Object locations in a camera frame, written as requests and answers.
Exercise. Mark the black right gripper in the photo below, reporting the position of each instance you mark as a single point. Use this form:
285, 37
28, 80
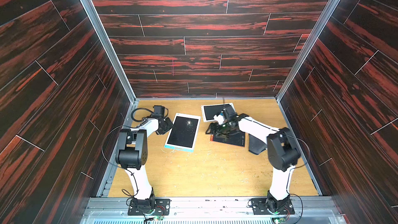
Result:
225, 124

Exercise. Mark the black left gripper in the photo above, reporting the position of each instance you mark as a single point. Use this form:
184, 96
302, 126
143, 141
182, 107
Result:
170, 125

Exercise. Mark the red drawing tablet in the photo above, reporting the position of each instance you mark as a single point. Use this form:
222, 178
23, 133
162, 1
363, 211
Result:
236, 139

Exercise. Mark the white teal drawing tablet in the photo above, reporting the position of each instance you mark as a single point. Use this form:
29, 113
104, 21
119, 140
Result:
184, 133

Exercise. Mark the dark grey wiping cloth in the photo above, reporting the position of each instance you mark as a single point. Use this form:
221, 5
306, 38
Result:
256, 146

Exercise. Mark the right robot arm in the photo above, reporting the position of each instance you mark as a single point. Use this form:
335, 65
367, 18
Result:
282, 152

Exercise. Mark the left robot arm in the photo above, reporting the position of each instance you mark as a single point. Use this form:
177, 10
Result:
132, 155

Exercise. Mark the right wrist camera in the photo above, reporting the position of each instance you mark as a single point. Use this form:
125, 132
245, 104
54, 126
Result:
228, 113

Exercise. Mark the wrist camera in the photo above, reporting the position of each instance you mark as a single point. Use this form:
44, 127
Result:
160, 111
228, 113

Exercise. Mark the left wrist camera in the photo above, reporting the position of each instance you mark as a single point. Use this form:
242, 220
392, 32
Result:
160, 111

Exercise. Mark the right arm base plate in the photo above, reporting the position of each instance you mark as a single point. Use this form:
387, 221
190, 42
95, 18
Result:
271, 206

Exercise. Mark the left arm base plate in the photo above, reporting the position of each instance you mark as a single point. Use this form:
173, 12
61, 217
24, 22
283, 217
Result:
154, 207

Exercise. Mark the aluminium front rail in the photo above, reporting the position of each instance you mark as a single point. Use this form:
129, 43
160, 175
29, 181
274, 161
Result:
215, 210

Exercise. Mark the aluminium frame left post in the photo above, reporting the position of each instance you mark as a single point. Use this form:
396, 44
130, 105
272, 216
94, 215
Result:
107, 45

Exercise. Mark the aluminium frame post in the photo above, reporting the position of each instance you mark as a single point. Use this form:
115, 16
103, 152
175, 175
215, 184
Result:
315, 33
107, 45

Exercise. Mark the aluminium frame right post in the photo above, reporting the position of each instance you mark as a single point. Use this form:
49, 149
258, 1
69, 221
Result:
315, 33

